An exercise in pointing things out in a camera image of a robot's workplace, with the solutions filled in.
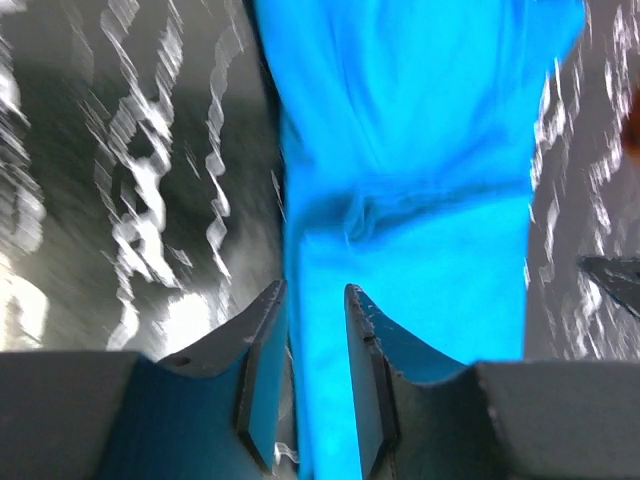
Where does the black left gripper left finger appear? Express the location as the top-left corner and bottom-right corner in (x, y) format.
(1, 280), (287, 479)

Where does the folded orange t shirt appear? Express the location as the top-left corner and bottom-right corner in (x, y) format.
(620, 88), (640, 164)

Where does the blue t shirt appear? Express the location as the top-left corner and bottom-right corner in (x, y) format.
(254, 1), (585, 479)

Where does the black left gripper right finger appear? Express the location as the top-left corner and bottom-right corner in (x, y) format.
(345, 285), (639, 479)

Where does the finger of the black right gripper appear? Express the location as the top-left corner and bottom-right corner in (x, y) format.
(578, 255), (640, 320)

